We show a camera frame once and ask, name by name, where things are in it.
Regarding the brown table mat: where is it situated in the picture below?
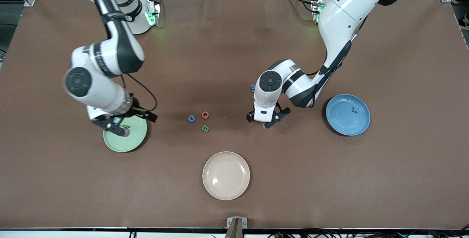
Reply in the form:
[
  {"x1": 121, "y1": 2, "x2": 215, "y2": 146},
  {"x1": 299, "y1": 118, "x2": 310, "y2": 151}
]
[{"x1": 0, "y1": 0, "x2": 469, "y2": 229}]

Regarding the blue plate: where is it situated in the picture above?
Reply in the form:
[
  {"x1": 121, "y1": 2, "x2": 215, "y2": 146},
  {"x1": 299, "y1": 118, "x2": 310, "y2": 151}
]
[{"x1": 326, "y1": 94, "x2": 371, "y2": 136}]

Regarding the green plate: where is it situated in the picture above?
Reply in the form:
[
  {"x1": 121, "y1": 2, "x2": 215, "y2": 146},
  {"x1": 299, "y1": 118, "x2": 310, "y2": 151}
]
[{"x1": 103, "y1": 113, "x2": 148, "y2": 153}]

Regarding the metal camera bracket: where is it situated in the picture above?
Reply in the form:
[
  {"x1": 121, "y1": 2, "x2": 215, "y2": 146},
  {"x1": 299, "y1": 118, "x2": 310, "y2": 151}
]
[{"x1": 227, "y1": 217, "x2": 248, "y2": 238}]

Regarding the beige plate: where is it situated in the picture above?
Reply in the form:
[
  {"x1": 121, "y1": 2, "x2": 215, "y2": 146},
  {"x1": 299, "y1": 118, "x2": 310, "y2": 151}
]
[{"x1": 202, "y1": 151, "x2": 251, "y2": 201}]

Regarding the black cable bundle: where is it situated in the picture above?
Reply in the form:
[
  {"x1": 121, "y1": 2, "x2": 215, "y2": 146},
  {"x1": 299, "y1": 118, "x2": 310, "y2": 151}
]
[{"x1": 267, "y1": 229, "x2": 469, "y2": 238}]

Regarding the metal base bracket green light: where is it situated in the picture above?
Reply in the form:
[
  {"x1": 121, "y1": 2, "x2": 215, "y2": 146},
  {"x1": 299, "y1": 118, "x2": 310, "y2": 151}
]
[
  {"x1": 145, "y1": 1, "x2": 162, "y2": 27},
  {"x1": 311, "y1": 0, "x2": 326, "y2": 24}
]

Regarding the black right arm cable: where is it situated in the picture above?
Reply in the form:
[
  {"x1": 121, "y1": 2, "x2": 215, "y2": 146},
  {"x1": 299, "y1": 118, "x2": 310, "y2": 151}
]
[{"x1": 123, "y1": 73, "x2": 158, "y2": 113}]

